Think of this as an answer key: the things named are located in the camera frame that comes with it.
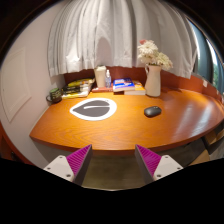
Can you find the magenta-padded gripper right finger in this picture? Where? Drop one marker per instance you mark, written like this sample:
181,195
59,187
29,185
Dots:
165,165

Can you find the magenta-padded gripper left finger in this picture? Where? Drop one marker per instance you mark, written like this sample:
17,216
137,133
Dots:
61,166

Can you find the black computer mouse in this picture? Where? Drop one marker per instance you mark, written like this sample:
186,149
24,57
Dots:
152,111

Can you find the white grey mouse pad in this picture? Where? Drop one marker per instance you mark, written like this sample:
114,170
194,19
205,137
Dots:
93,109

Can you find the wooden chair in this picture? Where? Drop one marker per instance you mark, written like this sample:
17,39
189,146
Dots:
211,140

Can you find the green black mug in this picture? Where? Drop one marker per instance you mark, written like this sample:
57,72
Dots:
55,94

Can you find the yellow white book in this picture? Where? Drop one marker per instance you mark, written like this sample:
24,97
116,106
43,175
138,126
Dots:
75,95

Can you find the orange cover book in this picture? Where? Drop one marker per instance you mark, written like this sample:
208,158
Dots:
138,90

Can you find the cream ceramic pitcher vase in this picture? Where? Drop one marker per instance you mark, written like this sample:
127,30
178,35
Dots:
153,83

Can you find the yellow black cover book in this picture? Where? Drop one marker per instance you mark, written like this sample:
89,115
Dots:
80,82

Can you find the dark red book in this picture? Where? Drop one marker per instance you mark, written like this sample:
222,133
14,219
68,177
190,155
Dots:
101,89

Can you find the cream lidded tumbler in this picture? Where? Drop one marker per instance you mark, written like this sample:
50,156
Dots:
100,77

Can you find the clear spray bottle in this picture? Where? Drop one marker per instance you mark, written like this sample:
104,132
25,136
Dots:
108,81

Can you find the window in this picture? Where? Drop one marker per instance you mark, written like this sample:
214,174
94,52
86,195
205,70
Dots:
208,63

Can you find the white flower bouquet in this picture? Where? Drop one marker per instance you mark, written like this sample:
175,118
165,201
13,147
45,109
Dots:
150,53

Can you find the white pleated curtain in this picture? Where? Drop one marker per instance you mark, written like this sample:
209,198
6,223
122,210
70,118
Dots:
100,33

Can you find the white wall panel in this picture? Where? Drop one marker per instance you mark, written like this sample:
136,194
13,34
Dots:
13,86

